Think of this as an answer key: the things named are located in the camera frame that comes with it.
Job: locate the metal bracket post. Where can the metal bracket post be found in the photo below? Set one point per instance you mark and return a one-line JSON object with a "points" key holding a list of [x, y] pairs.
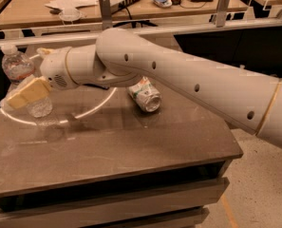
{"points": [[221, 13], [106, 14]]}

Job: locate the clear plastic water bottle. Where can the clear plastic water bottle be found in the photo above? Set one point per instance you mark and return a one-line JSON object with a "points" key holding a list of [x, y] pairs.
{"points": [[17, 66]]}

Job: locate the blue white face mask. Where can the blue white face mask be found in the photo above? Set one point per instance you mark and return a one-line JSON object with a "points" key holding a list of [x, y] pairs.
{"points": [[163, 3]]}

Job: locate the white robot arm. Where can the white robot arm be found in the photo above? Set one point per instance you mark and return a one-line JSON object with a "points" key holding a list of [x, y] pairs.
{"points": [[249, 100]]}

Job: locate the left metal bracket post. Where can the left metal bracket post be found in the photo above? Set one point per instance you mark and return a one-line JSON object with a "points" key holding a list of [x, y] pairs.
{"points": [[106, 14]]}

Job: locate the white green soda can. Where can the white green soda can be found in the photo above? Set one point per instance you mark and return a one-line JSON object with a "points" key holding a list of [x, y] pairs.
{"points": [[146, 96]]}

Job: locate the metal guard rail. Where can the metal guard rail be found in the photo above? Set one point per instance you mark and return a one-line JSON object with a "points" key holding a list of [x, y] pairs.
{"points": [[89, 32]]}

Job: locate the right metal bracket post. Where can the right metal bracket post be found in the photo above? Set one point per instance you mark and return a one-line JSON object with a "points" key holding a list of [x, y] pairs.
{"points": [[221, 13]]}

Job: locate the white paper sheets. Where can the white paper sheets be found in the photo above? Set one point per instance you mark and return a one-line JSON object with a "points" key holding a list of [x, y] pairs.
{"points": [[62, 4]]}

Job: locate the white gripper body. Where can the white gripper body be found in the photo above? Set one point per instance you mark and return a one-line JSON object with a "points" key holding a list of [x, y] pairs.
{"points": [[54, 67]]}

